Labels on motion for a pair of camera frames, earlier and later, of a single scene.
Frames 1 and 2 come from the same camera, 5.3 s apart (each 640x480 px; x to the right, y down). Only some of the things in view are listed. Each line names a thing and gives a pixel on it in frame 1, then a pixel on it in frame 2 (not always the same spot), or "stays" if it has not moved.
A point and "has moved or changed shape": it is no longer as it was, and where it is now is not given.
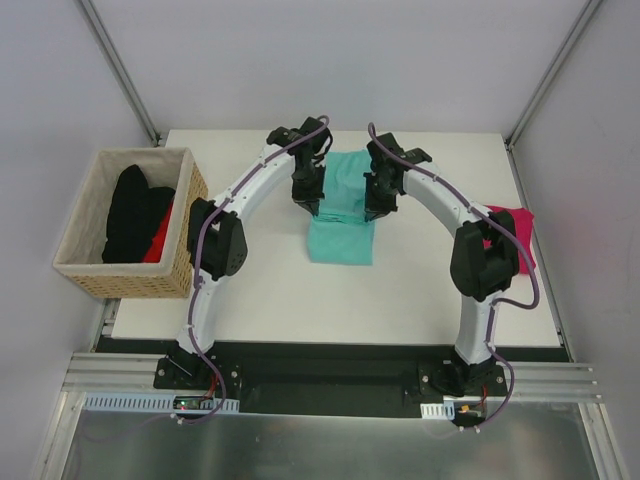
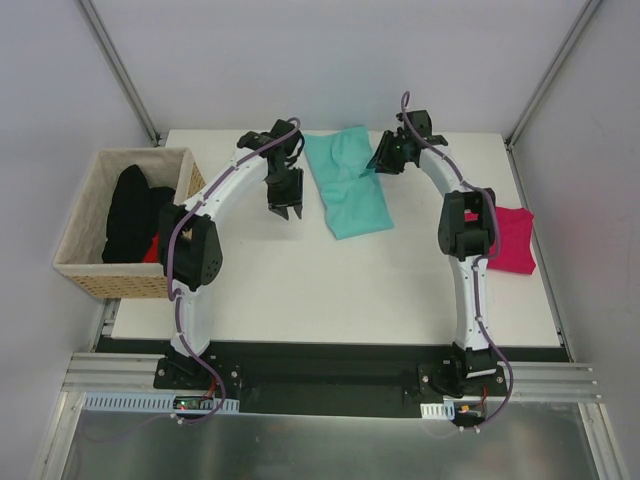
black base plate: x=329 y=379 stays
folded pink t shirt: x=523 y=224 stays
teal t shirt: x=340 y=234 has moved or changed shape
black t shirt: x=136 y=213 stays
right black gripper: x=378 y=195 -> x=386 y=156
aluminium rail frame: x=101 y=371 stays
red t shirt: x=155 y=251 stays
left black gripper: x=307 y=190 -> x=285 y=201
